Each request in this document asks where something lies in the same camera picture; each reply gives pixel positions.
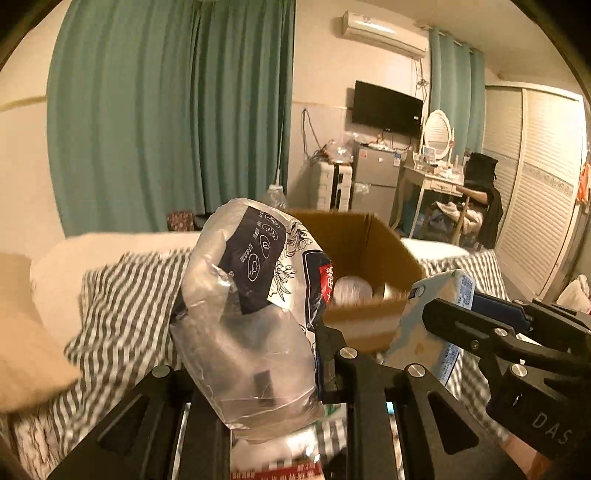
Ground chair with black clothes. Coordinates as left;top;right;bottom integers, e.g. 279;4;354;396
455;151;505;252

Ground white air conditioner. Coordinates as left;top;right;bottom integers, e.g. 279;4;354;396
342;10;428;59

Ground narrow teal curtain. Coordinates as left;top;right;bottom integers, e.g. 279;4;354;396
428;25;486;160

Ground large teal curtain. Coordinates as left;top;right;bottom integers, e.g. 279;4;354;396
47;0;297;237

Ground white louvered wardrobe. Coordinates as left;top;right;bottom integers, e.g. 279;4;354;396
482;84;588;298

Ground light blue tissue pack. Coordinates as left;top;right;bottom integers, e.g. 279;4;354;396
383;269;476;386

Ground silver small fridge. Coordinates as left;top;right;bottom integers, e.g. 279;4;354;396
350;142;406;219

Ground wall cables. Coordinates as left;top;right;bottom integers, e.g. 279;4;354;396
301;107;326;155

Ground person's right forearm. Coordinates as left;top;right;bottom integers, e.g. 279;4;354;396
501;434;561;480

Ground clear water bottle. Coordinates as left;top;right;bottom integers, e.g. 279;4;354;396
265;183;290;214

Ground clear plastic bag on fridge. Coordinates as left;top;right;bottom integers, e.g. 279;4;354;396
329;131;358;163

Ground patterned brown box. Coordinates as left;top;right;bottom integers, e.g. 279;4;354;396
166;210;197;232

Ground white dressing table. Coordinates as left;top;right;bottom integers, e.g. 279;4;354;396
392;161;468;246

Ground white bag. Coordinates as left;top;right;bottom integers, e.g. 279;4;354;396
555;274;591;315

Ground grey white checked blanket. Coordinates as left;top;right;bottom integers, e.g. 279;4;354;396
7;247;511;480

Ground orange hanging item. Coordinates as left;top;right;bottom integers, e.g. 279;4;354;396
576;159;591;205

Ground clear plastic bag dark print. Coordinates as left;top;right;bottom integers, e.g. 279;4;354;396
168;198;334;445

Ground white duvet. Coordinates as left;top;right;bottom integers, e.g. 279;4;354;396
29;230;206;337

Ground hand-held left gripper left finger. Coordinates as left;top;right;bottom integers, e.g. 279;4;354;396
46;364;232;480

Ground white oval mirror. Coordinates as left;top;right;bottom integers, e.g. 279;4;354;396
421;110;455;163

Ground white suitcase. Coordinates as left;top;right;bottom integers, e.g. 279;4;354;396
315;159;354;211

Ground red white printed packet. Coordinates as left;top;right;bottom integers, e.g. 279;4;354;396
230;455;325;480

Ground black wall television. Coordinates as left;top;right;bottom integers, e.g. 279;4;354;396
352;80;424;137

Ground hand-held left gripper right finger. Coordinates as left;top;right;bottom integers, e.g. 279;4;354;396
316;323;485;480

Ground brown cardboard box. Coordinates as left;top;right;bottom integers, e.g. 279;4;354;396
286;209;426;355

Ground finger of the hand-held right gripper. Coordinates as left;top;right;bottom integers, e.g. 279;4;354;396
471;292;591;334
421;299;532;372

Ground beige pillow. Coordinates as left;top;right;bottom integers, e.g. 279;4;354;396
0;251;80;414

